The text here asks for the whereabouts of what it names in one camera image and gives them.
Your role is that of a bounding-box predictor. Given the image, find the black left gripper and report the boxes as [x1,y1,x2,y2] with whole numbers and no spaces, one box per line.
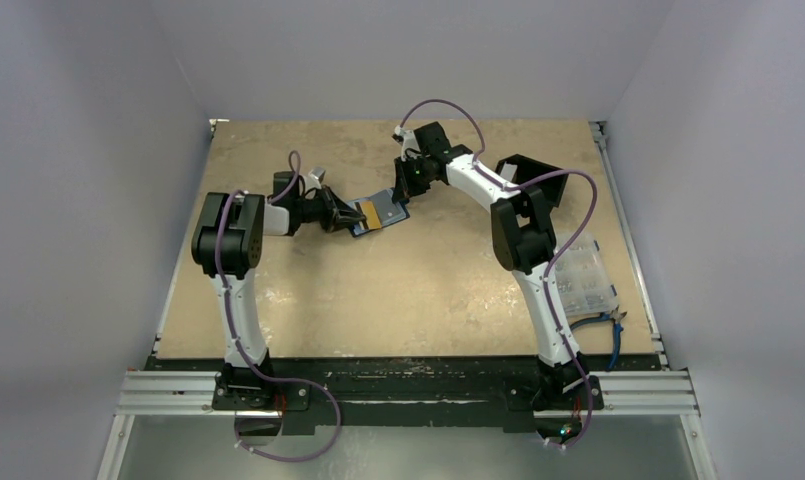
[294,184,365,233]

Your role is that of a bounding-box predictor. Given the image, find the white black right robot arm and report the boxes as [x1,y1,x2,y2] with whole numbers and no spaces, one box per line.
[392,122,585,407]

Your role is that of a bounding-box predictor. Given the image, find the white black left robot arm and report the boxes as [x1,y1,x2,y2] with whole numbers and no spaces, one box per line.
[191,171,368,409]

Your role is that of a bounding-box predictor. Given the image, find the black plastic bin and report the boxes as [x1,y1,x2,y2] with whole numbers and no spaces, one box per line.
[496,154,567,208]

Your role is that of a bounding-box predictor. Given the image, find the clear plastic screw box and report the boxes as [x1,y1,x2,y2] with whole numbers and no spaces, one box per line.
[553,232,619,317]

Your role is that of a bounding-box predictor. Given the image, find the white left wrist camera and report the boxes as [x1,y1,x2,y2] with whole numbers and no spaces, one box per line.
[303,166,326,192]

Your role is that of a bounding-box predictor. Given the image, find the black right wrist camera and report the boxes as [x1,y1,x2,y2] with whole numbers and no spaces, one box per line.
[392,122,451,161]

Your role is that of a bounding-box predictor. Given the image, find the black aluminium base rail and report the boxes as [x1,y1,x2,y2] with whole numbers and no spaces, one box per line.
[118,356,698,440]

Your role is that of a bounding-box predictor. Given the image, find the blue handled pliers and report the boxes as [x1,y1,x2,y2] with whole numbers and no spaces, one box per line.
[567,311,629,373]

